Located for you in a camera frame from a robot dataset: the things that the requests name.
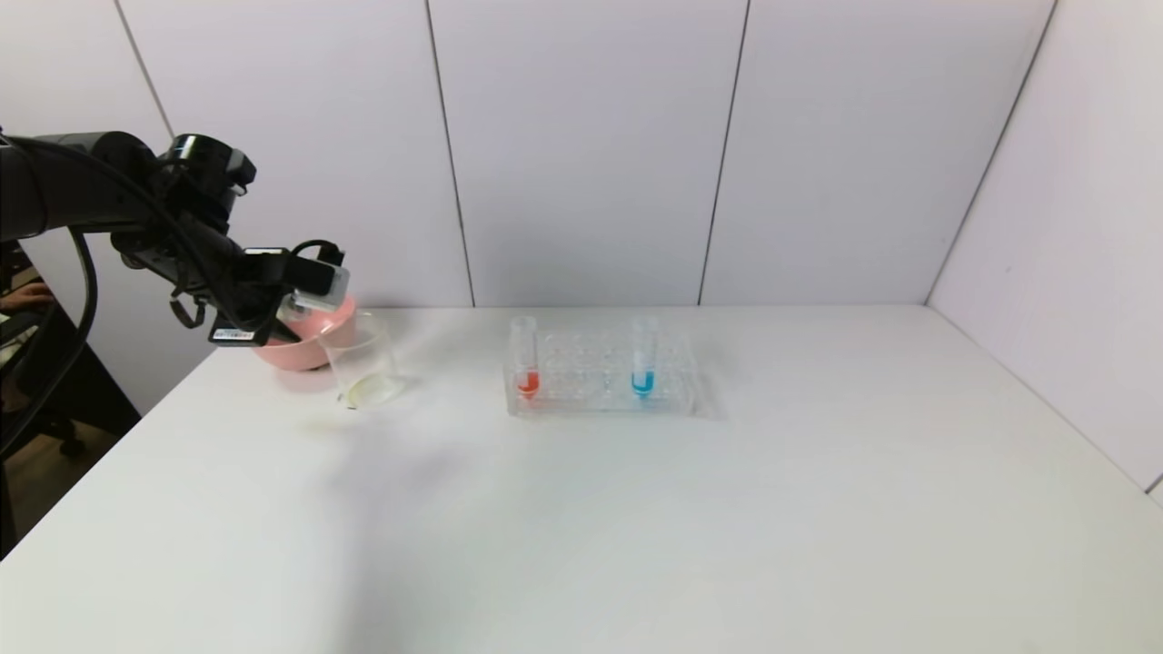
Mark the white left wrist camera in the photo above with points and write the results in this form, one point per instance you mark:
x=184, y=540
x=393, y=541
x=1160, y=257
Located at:
x=320, y=283

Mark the test tube with yellow pigment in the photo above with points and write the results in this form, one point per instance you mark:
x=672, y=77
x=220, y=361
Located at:
x=295, y=307

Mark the clear plastic beaker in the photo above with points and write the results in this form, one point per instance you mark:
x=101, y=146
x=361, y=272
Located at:
x=363, y=372

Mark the test tube with red pigment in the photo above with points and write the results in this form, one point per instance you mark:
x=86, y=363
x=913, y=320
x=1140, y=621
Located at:
x=528, y=381

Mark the test tube with blue pigment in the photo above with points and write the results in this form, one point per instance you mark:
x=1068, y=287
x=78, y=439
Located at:
x=642, y=381

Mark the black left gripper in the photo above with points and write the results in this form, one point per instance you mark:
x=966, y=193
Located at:
x=238, y=332

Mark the clear acrylic test tube rack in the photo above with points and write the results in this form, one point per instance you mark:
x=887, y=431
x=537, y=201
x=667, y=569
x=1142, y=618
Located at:
x=591, y=381

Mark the pink plastic bowl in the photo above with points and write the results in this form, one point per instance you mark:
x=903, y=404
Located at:
x=313, y=345

